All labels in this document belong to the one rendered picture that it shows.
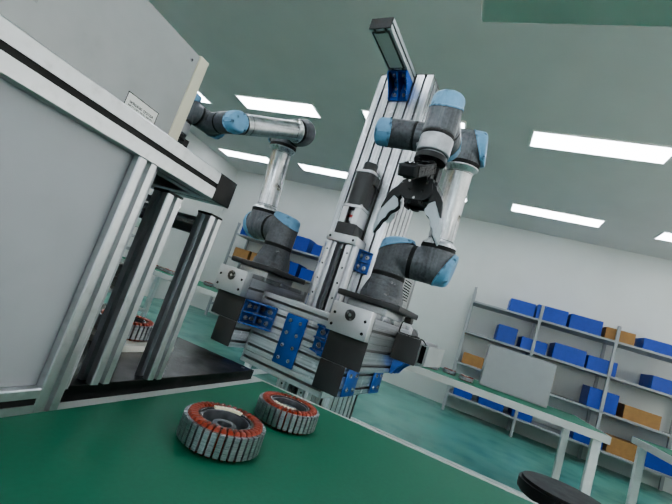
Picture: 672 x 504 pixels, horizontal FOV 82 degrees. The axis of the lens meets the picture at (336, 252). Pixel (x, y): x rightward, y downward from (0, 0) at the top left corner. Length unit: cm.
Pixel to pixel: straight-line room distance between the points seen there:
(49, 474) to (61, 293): 19
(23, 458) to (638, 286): 764
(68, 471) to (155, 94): 54
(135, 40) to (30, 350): 45
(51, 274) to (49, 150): 14
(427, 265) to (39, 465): 107
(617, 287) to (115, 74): 743
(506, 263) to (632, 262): 185
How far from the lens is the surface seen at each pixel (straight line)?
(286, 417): 69
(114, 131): 53
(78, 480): 47
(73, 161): 52
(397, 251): 131
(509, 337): 671
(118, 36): 71
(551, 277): 746
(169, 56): 77
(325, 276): 152
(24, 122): 50
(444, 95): 95
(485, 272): 737
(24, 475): 47
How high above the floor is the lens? 97
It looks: 8 degrees up
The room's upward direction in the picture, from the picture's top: 19 degrees clockwise
